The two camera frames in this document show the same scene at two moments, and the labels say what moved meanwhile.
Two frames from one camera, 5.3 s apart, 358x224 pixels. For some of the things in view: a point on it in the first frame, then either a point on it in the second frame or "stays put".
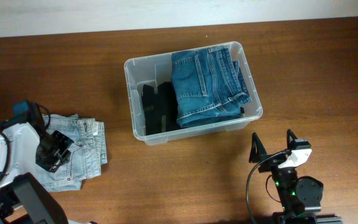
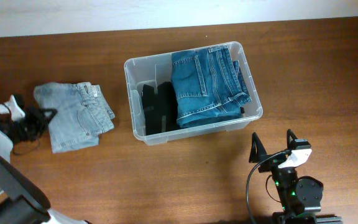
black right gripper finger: [290, 137] stays put
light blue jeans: [87, 154] -> [82, 114]
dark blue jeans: [210, 87] stays put
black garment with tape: [161, 109] stays put
